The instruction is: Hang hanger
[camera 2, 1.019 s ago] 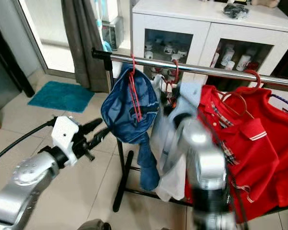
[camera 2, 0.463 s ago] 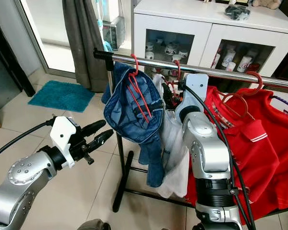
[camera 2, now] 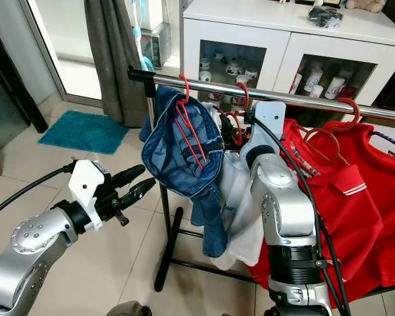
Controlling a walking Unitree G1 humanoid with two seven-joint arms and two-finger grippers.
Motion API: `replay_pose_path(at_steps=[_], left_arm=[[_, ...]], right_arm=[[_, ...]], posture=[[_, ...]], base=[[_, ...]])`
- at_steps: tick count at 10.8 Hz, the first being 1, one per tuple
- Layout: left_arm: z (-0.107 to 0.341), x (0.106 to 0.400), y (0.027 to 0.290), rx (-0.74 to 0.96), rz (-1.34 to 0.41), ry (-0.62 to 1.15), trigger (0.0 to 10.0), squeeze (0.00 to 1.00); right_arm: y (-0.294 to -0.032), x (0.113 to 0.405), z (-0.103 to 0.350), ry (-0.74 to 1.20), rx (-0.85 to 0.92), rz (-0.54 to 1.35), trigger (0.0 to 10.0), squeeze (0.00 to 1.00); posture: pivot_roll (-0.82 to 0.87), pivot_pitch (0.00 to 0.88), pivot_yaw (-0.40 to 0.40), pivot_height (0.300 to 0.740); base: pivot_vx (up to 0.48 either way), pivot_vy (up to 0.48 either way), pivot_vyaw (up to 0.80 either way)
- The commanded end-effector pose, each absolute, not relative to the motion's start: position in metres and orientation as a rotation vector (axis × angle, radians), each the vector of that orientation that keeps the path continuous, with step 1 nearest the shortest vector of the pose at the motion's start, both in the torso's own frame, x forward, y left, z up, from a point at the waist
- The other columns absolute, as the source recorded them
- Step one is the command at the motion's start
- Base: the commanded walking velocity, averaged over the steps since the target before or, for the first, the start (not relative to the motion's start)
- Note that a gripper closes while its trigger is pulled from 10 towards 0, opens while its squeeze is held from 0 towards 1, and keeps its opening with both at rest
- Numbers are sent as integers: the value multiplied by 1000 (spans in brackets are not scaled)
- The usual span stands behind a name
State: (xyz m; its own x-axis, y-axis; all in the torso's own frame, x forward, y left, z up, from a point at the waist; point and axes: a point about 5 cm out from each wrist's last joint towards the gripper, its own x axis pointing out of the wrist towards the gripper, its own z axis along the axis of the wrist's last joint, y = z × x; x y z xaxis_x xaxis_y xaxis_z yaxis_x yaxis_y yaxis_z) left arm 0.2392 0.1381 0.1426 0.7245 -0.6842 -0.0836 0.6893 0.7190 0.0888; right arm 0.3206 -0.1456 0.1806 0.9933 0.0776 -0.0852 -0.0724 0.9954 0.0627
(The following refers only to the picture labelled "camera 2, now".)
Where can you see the white hanging garment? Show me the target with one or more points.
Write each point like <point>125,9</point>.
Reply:
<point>243,224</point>

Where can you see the black furniture piece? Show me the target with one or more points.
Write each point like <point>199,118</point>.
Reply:
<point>20,82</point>

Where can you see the black bag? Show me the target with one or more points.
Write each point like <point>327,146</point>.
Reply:
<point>326,18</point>

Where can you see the white glass door cabinet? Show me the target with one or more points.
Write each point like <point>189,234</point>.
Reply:
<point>283,46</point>

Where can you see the brown teddy bear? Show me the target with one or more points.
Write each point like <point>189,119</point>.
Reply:
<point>367,5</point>

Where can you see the white printed mug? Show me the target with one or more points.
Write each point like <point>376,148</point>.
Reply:
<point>203,64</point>
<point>311,80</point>
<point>335,86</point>
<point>232,68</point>

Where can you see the teal floor mat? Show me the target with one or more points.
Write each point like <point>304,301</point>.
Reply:
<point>82,131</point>

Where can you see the purple hanger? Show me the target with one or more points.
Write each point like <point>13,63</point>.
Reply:
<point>382,137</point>

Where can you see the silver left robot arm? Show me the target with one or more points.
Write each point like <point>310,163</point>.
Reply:
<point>33,253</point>

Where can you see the blue denim jeans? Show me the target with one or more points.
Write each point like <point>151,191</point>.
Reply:
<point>164,164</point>

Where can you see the grey robot leg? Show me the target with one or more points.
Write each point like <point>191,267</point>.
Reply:
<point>128,309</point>

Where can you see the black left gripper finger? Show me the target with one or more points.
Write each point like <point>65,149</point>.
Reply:
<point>138,189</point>
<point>128,174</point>

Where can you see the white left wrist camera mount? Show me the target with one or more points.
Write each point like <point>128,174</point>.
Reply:
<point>89,187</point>

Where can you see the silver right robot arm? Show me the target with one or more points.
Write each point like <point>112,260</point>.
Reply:
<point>286,217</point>

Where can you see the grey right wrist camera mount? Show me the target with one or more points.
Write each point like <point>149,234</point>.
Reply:
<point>270,122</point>

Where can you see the red plastic hanger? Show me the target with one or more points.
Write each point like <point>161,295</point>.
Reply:
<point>187,89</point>
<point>359,110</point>
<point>247,95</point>

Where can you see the grey curtain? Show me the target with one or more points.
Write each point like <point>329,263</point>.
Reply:
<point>112,66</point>

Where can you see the metal clothes rack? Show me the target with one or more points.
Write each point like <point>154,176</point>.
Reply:
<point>214,87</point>

